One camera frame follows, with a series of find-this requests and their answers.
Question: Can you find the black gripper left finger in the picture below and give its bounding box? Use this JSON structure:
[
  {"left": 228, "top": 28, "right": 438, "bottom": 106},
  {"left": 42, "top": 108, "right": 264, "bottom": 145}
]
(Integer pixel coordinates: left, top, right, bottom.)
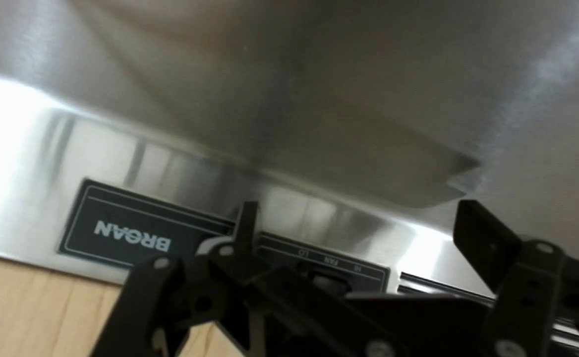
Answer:
[{"left": 89, "top": 201, "right": 397, "bottom": 357}]

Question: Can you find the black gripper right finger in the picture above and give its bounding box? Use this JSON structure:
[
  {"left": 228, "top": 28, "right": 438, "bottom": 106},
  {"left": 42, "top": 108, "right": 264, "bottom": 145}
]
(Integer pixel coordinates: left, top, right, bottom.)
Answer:
[{"left": 452, "top": 197, "right": 579, "bottom": 357}]

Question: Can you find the wood cabinet over hood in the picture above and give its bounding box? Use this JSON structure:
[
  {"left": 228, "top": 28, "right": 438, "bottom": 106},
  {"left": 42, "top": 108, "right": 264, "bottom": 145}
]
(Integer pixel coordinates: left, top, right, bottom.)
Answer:
[{"left": 0, "top": 251, "right": 252, "bottom": 357}]

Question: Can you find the stainless steel range hood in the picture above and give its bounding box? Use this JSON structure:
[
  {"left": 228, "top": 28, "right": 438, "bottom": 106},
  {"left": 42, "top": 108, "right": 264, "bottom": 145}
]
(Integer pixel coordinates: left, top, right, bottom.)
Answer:
[{"left": 0, "top": 0, "right": 579, "bottom": 354}]

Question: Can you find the black Broan control panel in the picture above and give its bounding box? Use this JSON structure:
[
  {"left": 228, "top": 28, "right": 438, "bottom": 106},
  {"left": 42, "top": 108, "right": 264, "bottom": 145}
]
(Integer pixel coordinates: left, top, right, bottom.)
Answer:
[{"left": 56, "top": 177, "right": 395, "bottom": 296}]

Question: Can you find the black fan rocker switch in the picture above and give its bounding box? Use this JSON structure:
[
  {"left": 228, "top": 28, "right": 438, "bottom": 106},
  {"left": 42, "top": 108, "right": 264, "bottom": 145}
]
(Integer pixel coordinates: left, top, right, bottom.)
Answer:
[{"left": 298, "top": 262, "right": 355, "bottom": 296}]

